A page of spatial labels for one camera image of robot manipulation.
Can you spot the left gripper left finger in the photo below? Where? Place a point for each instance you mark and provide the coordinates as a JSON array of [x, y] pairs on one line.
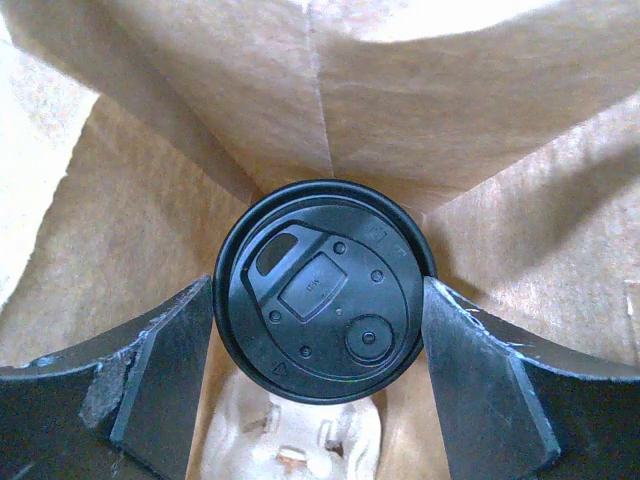
[[121, 405]]

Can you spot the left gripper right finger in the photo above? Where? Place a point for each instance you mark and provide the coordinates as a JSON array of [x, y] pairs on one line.
[[513, 405]]

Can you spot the single brown pulp carrier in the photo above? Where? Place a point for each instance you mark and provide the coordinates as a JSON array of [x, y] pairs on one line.
[[255, 434]]

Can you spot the black cup lid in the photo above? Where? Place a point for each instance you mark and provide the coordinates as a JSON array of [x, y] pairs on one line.
[[318, 291]]

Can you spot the green paper bag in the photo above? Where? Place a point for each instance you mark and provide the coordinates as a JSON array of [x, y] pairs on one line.
[[135, 134]]

